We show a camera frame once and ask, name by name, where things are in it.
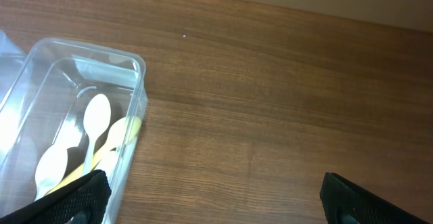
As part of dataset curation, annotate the right clear plastic container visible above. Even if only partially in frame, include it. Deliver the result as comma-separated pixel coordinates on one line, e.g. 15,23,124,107
1,38,147,223

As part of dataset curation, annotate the white spoon long handle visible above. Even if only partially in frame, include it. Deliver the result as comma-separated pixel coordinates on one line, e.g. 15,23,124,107
35,145,68,202

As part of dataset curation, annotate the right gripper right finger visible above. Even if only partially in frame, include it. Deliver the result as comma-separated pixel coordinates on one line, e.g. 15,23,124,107
319,172,428,224

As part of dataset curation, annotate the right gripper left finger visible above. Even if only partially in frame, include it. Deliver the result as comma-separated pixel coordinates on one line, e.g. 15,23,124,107
1,170,112,224

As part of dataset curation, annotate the white spoon wide handle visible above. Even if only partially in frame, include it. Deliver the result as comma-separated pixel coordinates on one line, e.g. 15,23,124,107
95,150,118,179

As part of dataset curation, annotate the left clear plastic container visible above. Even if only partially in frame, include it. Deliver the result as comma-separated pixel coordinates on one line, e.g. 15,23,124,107
0,30,26,102

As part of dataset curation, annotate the yellow plastic spoon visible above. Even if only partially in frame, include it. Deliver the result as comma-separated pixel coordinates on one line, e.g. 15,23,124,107
46,116,141,195

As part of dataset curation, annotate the clear plastic container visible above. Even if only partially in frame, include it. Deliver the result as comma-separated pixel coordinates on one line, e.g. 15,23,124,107
1,38,147,223
0,30,26,102

